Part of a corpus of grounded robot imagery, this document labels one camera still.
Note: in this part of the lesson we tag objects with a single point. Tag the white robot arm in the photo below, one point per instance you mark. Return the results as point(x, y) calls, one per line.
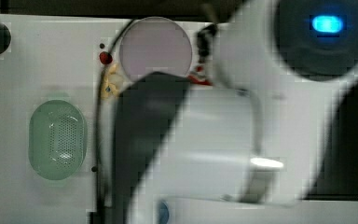
point(271, 139)

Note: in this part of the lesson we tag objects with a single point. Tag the lavender oval plate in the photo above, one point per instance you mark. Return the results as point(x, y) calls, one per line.
point(155, 44)

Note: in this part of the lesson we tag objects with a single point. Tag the peeled toy banana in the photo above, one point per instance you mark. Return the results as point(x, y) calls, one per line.
point(112, 81)

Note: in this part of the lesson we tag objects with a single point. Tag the red toy strawberry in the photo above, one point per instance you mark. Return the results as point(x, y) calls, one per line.
point(105, 58)

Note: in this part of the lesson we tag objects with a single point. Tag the blue bowl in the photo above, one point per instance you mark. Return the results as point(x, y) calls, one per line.
point(163, 213)

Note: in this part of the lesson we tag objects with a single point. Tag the green perforated colander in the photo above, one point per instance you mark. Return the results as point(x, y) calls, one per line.
point(57, 140)

